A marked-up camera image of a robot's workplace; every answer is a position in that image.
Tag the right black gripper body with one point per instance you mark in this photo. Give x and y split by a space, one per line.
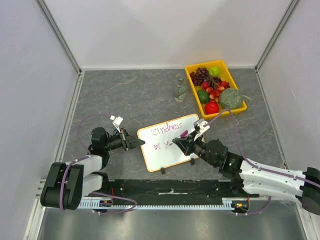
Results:
189 145

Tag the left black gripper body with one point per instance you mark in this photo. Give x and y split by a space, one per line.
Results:
123 140

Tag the magenta marker cap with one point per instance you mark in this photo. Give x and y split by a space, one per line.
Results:
185 133

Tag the yellow framed whiteboard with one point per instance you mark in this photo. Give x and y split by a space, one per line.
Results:
156 137

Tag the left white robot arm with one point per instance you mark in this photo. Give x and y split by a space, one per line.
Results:
68 182

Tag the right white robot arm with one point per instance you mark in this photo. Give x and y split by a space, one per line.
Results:
254 178

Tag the red apple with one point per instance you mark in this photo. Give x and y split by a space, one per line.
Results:
211 108

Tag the green avocado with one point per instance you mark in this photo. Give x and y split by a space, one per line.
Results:
203 96

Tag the clear glass bottle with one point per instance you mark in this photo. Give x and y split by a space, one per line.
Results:
180 90

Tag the green netted melon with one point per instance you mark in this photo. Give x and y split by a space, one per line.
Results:
230 99

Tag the red cherry bunch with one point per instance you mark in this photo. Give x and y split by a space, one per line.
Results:
214 86

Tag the purple grape bunch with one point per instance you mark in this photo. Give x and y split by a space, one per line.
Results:
199 76

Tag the green apple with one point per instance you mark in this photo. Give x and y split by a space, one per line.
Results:
214 71

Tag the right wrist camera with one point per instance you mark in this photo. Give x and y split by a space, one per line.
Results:
200 127

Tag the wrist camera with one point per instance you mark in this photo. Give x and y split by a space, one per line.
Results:
200 127
116 121

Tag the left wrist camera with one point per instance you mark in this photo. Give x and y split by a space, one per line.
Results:
116 121

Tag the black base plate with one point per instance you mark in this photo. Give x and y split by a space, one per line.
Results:
129 188

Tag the white slotted cable duct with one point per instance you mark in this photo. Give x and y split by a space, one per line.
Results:
96 203

